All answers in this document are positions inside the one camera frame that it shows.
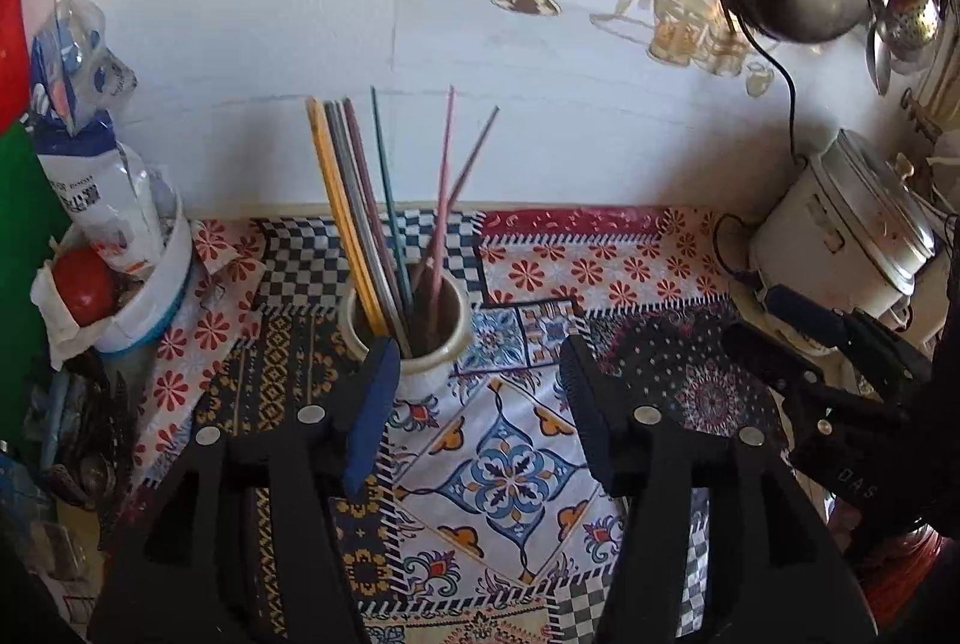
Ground red tomato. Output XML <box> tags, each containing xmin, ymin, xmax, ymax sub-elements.
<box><xmin>52</xmin><ymin>248</ymin><xmax>117</xmax><ymax>326</ymax></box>

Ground dark plastic bag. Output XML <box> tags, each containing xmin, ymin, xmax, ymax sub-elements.
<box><xmin>30</xmin><ymin>351</ymin><xmax>147</xmax><ymax>540</ymax></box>

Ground white bowl with blue rim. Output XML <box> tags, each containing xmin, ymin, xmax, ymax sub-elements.
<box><xmin>94</xmin><ymin>190</ymin><xmax>197</xmax><ymax>356</ymax></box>

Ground yellow chopstick pair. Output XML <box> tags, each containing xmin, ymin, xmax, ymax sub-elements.
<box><xmin>313</xmin><ymin>98</ymin><xmax>387</xmax><ymax>338</ymax></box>

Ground teal chopstick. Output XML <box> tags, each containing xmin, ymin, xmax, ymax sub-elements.
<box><xmin>370</xmin><ymin>85</ymin><xmax>413</xmax><ymax>319</ymax></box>

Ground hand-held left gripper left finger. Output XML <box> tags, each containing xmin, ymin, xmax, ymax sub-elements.
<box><xmin>86</xmin><ymin>336</ymin><xmax>402</xmax><ymax>644</ymax></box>

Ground red plastic container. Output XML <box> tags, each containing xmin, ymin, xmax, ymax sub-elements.
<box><xmin>855</xmin><ymin>528</ymin><xmax>946</xmax><ymax>626</ymax></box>

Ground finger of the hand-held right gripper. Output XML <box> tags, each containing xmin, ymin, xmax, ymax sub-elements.
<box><xmin>722</xmin><ymin>320</ymin><xmax>902</xmax><ymax>444</ymax></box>
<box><xmin>765</xmin><ymin>282</ymin><xmax>932</xmax><ymax>399</ymax></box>

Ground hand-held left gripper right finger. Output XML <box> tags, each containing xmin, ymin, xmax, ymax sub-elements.
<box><xmin>559</xmin><ymin>335</ymin><xmax>880</xmax><ymax>644</ymax></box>

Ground white ceramic cup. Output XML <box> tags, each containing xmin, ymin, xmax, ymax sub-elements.
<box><xmin>340</xmin><ymin>271</ymin><xmax>475</xmax><ymax>399</ymax></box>

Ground hanging metal utensils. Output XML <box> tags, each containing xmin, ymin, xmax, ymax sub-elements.
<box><xmin>862</xmin><ymin>0</ymin><xmax>947</xmax><ymax>95</ymax></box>

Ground patterned tablecloth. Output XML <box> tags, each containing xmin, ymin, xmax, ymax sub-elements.
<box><xmin>97</xmin><ymin>205</ymin><xmax>796</xmax><ymax>644</ymax></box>

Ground white paper napkin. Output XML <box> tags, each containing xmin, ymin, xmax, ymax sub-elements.
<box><xmin>30</xmin><ymin>260</ymin><xmax>102</xmax><ymax>369</ymax></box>

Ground white and blue plastic bag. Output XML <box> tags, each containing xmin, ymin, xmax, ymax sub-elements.
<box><xmin>28</xmin><ymin>0</ymin><xmax>170</xmax><ymax>274</ymax></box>

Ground black power cable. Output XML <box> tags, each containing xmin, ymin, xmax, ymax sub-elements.
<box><xmin>675</xmin><ymin>0</ymin><xmax>800</xmax><ymax>308</ymax></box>

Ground pink chopstick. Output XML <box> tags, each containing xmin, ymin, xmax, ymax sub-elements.
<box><xmin>416</xmin><ymin>105</ymin><xmax>500</xmax><ymax>289</ymax></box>
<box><xmin>426</xmin><ymin>85</ymin><xmax>457</xmax><ymax>319</ymax></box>

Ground green and red board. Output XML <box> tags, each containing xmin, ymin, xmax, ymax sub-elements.
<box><xmin>0</xmin><ymin>0</ymin><xmax>72</xmax><ymax>446</ymax></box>

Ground white rice cooker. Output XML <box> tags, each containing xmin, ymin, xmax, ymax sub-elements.
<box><xmin>750</xmin><ymin>127</ymin><xmax>940</xmax><ymax>319</ymax></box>

